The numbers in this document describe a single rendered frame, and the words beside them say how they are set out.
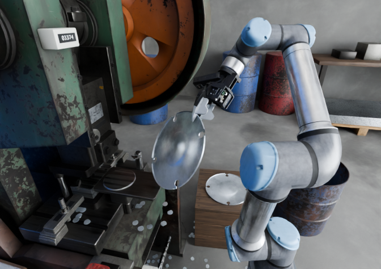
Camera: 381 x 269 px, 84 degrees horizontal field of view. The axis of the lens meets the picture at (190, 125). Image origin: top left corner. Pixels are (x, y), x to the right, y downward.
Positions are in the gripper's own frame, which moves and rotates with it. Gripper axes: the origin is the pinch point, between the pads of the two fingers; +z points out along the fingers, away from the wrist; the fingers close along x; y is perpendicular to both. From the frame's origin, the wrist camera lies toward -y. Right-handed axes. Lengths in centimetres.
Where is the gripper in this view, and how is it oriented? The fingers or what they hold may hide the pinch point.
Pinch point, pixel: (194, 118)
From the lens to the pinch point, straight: 75.0
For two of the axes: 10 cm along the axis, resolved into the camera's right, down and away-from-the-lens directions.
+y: 6.4, 3.5, -6.8
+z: -5.4, 8.4, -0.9
